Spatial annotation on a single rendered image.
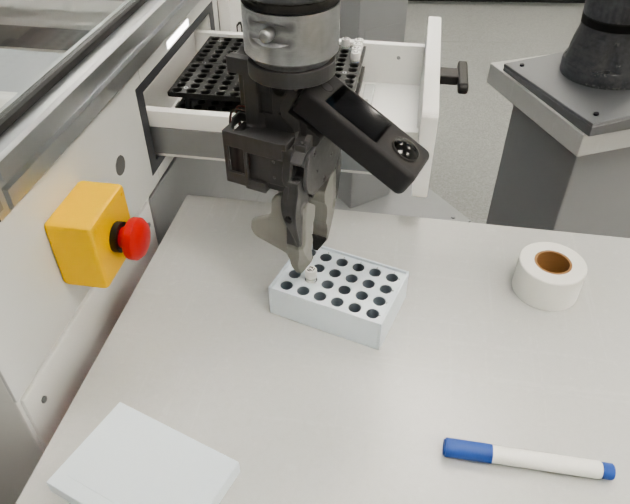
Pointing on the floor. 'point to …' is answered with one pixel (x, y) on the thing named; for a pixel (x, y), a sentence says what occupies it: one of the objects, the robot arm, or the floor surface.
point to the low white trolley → (381, 366)
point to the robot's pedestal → (566, 170)
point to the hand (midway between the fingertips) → (314, 251)
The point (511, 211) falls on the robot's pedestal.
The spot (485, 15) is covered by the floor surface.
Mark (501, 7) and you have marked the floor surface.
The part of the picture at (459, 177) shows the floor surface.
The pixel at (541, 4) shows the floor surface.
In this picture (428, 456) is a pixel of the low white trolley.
